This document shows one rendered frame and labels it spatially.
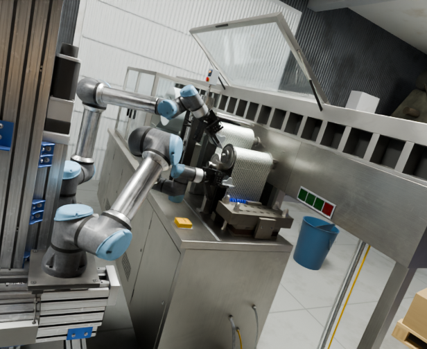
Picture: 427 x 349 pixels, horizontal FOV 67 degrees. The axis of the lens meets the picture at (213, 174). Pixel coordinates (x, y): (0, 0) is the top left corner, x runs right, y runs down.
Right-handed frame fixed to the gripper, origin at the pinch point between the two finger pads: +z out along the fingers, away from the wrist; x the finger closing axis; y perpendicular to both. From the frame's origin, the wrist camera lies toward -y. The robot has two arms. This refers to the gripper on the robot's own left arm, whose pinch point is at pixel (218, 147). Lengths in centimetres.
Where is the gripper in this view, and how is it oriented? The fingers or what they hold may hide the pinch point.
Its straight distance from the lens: 169.0
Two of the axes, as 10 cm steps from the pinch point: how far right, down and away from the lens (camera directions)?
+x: -4.1, -3.2, 8.5
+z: 4.9, 7.1, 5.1
